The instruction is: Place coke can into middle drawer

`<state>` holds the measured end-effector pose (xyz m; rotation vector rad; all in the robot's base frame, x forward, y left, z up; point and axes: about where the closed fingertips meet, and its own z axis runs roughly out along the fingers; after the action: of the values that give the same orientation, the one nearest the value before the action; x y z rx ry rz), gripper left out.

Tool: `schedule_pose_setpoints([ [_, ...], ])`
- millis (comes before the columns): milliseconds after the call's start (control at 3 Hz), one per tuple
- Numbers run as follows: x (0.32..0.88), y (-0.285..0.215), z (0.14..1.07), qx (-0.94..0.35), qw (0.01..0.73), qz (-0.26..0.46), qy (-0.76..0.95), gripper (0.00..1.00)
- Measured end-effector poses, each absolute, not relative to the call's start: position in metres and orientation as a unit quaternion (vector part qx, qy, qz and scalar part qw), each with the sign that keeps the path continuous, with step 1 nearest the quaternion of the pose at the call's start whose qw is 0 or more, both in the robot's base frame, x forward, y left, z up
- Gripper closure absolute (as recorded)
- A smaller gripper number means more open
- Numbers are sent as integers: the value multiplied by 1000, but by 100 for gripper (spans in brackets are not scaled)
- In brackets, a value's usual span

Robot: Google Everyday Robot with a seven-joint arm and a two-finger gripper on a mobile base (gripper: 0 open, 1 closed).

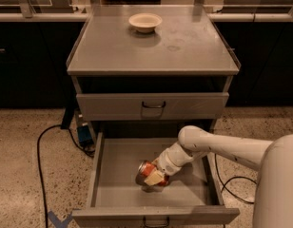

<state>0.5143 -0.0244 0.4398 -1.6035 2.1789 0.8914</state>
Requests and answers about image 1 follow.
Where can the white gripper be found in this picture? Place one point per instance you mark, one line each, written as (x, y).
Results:
(166, 164)

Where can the red coke can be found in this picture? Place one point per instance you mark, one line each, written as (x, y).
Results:
(146, 167)

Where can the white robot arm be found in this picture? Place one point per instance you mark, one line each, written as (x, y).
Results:
(273, 160)

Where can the open grey middle drawer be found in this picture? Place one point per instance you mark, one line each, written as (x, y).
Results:
(118, 197)

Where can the closed grey top drawer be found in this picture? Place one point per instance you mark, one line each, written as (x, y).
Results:
(151, 106)

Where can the grey drawer cabinet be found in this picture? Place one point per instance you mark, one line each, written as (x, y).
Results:
(143, 128)

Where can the blue power box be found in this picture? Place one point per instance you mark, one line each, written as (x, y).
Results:
(84, 137)

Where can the blue tape floor mark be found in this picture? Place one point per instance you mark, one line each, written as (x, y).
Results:
(57, 223)

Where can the white paper bowl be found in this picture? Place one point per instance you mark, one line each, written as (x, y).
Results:
(145, 22)

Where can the dark counter cabinets behind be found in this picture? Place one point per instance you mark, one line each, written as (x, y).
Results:
(251, 62)

